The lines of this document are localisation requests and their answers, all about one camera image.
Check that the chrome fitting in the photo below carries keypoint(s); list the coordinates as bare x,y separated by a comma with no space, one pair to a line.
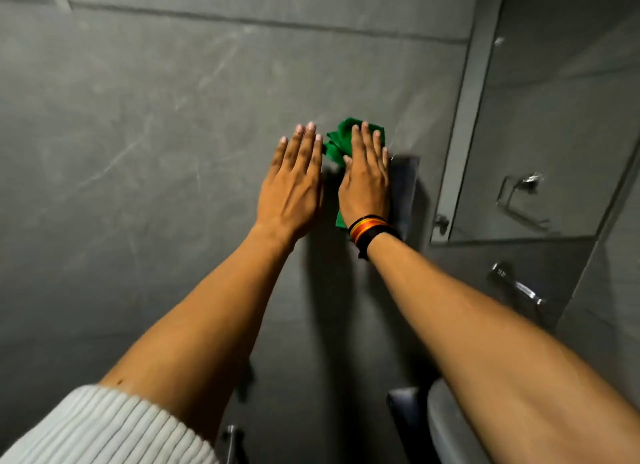
231,443

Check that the person's left hand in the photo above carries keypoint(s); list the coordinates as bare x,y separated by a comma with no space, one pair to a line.
290,199

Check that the black wristband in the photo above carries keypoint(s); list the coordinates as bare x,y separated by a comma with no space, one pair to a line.
372,239

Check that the white ribbed sleeve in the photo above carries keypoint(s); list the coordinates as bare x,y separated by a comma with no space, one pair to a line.
100,431

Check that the chrome mirror clip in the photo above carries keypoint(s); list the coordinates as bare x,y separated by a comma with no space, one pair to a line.
441,225

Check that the wall mirror with grey frame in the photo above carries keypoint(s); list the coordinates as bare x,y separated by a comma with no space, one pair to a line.
540,104

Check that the grey wall flush plate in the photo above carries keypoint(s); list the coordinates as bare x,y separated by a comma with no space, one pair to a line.
404,194

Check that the person's right middle finger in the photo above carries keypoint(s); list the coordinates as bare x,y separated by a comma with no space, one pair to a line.
367,146

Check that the person's left forearm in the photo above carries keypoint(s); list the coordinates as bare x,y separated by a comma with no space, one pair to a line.
210,328

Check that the green cleaning cloth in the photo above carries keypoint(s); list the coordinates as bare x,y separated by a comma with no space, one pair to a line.
340,141

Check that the person's right thumb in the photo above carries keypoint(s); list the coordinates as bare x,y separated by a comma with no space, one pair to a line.
347,171

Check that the person's left middle finger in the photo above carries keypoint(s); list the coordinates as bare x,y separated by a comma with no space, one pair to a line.
306,149

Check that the chrome wall tap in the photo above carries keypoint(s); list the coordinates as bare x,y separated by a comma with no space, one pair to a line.
517,286

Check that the person's right forearm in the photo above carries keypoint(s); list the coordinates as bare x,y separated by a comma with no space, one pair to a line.
500,358

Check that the person's left little finger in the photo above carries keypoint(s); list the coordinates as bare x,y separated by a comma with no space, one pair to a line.
279,158

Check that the striped orange red wristband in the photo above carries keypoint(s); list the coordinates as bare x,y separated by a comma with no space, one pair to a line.
364,226

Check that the person's right little finger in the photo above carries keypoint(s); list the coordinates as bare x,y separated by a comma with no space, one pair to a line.
384,163

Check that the person's right hand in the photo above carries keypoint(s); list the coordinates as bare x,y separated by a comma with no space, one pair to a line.
365,191

